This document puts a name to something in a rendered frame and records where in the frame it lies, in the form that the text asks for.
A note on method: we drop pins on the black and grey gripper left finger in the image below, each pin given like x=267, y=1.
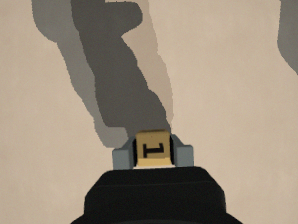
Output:
x=126, y=156

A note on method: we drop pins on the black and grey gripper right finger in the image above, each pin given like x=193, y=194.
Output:
x=180, y=155

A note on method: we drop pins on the orange number cube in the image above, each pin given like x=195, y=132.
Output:
x=153, y=147

